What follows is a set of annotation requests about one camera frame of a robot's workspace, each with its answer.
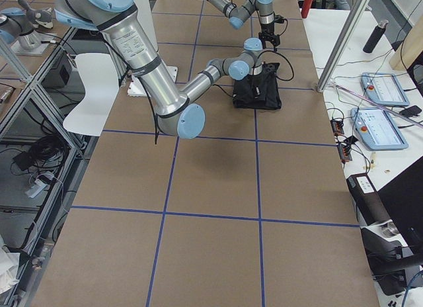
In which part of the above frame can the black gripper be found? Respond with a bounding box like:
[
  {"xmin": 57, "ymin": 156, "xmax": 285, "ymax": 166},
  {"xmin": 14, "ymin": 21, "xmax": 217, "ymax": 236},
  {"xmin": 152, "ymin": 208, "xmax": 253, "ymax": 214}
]
[
  {"xmin": 258, "ymin": 22, "xmax": 280, "ymax": 51},
  {"xmin": 249, "ymin": 71, "xmax": 264, "ymax": 97}
]

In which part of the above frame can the black graphic t-shirt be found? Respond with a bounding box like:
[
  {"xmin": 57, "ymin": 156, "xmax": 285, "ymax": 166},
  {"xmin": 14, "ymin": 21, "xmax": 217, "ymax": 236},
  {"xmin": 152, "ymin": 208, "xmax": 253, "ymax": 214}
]
[{"xmin": 233, "ymin": 74, "xmax": 282, "ymax": 110}]

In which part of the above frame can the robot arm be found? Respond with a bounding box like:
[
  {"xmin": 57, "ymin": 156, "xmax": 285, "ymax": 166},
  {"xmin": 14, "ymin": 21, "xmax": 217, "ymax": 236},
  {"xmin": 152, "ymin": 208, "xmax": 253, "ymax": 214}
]
[
  {"xmin": 206, "ymin": 0, "xmax": 285, "ymax": 51},
  {"xmin": 54, "ymin": 0, "xmax": 262, "ymax": 139}
]

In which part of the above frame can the red cylinder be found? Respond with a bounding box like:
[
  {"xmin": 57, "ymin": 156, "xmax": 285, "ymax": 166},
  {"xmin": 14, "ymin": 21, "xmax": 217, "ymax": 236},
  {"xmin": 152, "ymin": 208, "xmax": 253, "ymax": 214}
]
[{"xmin": 301, "ymin": 0, "xmax": 313, "ymax": 19}]

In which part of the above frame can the black bottle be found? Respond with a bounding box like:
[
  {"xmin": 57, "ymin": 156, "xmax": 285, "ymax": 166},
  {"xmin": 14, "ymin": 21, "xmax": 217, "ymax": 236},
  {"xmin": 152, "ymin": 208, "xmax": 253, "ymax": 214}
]
[{"xmin": 362, "ymin": 19, "xmax": 389, "ymax": 54}]

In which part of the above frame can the near blue teach pendant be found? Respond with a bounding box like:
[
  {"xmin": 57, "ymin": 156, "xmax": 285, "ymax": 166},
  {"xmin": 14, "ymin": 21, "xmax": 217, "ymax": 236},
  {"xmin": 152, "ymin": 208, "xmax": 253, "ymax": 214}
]
[{"xmin": 350, "ymin": 108, "xmax": 408, "ymax": 151}]

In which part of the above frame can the blue teach pendant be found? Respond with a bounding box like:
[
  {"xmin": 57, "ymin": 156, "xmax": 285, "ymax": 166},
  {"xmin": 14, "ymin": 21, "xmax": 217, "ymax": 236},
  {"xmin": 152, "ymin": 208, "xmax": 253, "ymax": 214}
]
[
  {"xmin": 361, "ymin": 72, "xmax": 410, "ymax": 107},
  {"xmin": 350, "ymin": 108, "xmax": 408, "ymax": 151}
]

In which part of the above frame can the far blue teach pendant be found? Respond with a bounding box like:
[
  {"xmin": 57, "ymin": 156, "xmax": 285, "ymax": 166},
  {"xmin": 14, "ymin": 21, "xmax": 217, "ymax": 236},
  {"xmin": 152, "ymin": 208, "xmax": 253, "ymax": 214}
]
[{"xmin": 361, "ymin": 72, "xmax": 410, "ymax": 107}]

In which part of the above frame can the white chair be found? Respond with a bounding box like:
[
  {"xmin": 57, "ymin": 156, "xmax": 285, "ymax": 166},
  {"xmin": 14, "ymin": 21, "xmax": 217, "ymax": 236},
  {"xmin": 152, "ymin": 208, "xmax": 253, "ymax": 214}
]
[{"xmin": 63, "ymin": 53, "xmax": 120, "ymax": 136}]

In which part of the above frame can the metal rod green tip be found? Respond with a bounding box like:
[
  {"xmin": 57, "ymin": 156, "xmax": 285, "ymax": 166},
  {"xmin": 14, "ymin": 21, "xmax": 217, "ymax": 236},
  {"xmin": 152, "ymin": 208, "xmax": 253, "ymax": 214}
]
[{"xmin": 328, "ymin": 81, "xmax": 423, "ymax": 128}]

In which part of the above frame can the black monitor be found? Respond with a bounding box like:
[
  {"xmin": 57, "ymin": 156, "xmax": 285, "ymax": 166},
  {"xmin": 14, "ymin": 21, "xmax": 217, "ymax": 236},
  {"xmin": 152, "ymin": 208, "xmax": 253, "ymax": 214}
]
[{"xmin": 378, "ymin": 159, "xmax": 423, "ymax": 253}]

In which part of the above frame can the aluminium frame post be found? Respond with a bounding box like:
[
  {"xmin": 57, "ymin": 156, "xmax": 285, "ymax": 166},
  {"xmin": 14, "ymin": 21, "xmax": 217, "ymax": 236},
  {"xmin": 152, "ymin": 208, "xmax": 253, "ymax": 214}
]
[{"xmin": 317, "ymin": 0, "xmax": 369, "ymax": 93}]

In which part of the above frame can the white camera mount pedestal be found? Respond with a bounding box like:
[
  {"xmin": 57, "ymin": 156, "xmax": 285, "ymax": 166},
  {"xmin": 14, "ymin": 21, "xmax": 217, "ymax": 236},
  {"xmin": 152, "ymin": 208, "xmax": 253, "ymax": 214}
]
[{"xmin": 125, "ymin": 0, "xmax": 178, "ymax": 98}]

